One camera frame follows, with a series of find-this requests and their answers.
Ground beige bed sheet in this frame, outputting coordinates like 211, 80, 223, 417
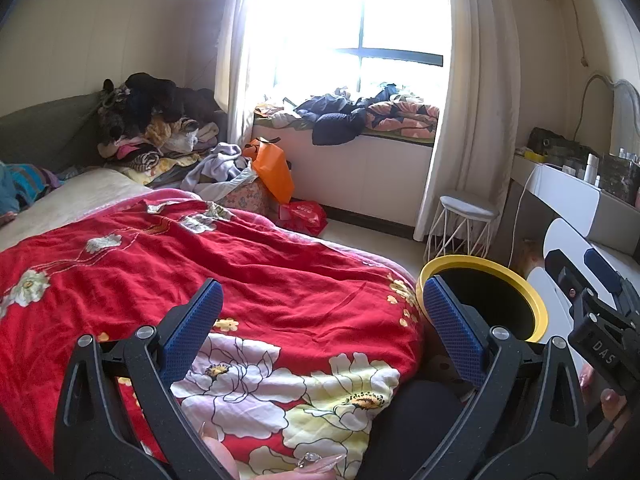
0, 167, 151, 253

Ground pink and black quilt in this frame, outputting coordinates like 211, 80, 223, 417
365, 100, 441, 133

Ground black framed window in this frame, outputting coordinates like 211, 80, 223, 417
240, 0, 446, 96

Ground orange shopping bag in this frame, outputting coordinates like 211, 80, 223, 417
242, 137, 296, 203

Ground yellow rimmed trash bin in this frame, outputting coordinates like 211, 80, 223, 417
415, 256, 549, 396

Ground grey bed headboard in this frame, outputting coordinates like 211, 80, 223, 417
0, 92, 108, 173

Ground red floral blanket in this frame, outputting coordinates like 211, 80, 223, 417
0, 189, 426, 480

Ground white wire stool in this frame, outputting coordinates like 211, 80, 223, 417
424, 195, 501, 263

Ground white drawer unit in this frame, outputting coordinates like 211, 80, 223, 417
525, 217, 640, 356

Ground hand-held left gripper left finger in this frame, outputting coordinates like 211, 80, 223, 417
52, 279, 226, 480

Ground teal floral garment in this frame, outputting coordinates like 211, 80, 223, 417
0, 161, 63, 216

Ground dark puffer jacket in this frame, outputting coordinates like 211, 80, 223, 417
295, 94, 371, 147

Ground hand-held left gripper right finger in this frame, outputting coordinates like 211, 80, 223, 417
415, 275, 591, 480

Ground floral storage basket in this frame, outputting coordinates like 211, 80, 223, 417
217, 180, 281, 218

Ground pile of mixed clothes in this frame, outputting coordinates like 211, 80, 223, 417
95, 72, 228, 176

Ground person's left hand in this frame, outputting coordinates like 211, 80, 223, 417
200, 422, 346, 480

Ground person's black pants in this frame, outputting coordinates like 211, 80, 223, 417
370, 377, 471, 480

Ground sheer white curtain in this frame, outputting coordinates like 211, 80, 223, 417
214, 0, 261, 153

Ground thick cream curtain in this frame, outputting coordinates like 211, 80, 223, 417
412, 0, 523, 241

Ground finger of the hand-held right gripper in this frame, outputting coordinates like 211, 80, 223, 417
544, 247, 598, 311
582, 249, 626, 301

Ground person's right hand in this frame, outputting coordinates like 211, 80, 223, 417
579, 365, 633, 466

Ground black bag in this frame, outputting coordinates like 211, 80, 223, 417
529, 127, 593, 166

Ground curved vanity mirror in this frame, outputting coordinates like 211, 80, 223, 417
580, 72, 640, 156

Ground red plastic bag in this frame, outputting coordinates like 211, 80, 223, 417
277, 201, 328, 236

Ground dark cosmetic organizer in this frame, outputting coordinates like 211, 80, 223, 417
597, 152, 640, 206

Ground grey white garment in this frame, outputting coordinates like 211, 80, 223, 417
181, 142, 258, 196

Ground white charging cable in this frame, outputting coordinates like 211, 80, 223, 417
507, 165, 543, 271

